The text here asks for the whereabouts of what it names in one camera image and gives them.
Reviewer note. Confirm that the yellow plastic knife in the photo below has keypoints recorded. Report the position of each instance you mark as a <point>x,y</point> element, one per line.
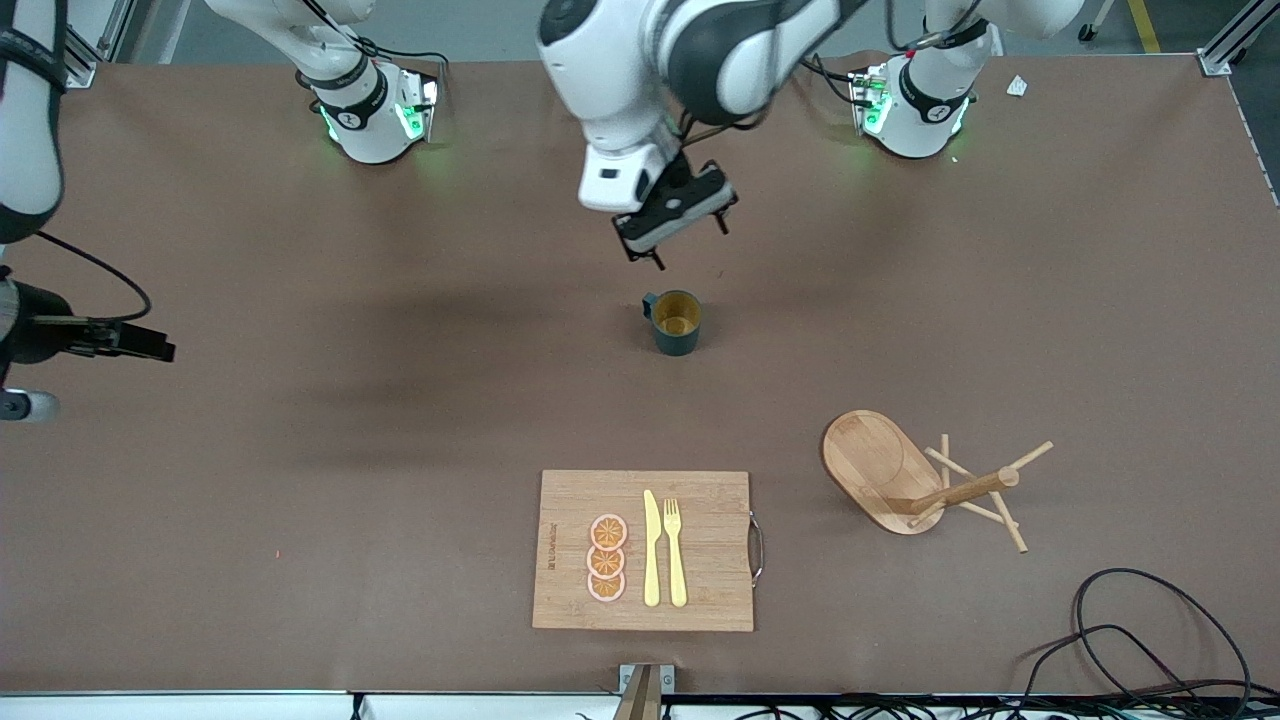
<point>652,560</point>

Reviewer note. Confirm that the wooden cutting board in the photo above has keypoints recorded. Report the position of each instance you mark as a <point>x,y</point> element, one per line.
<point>700,560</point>

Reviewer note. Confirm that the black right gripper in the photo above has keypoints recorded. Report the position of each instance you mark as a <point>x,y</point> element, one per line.
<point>38,334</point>

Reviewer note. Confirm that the brown table cover mat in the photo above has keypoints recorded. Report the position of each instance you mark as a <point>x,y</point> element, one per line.
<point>400,400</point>

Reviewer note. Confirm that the white table edge rail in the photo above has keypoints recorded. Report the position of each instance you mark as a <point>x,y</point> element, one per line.
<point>200,708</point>

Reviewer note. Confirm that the toy orange slice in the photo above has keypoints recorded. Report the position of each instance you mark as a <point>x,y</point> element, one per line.
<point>608,532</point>

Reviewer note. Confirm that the wooden mug rack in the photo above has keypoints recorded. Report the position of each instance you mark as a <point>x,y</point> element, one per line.
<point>870,460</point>

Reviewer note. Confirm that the white paper scrap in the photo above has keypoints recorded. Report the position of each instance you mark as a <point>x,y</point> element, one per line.
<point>1017,86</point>

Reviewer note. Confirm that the black caster wheel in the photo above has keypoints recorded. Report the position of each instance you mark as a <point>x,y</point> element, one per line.
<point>1085,33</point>

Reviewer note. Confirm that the dark green mug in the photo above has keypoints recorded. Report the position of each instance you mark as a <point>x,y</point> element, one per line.
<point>680,345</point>

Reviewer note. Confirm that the aluminium frame profile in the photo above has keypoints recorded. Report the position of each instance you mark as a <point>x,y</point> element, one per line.
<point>82,74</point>
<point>1215,60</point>

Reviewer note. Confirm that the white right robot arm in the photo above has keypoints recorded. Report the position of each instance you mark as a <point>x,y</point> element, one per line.
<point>365,130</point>

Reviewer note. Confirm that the yellow plastic fork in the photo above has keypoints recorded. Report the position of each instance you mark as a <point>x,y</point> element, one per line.
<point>677,570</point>

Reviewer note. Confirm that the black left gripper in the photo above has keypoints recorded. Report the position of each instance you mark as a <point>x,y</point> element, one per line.
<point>678,172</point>

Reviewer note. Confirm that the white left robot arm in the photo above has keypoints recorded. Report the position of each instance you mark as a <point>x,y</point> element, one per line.
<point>720,50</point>

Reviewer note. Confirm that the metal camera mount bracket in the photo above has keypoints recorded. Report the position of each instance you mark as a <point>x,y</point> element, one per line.
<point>645,695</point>

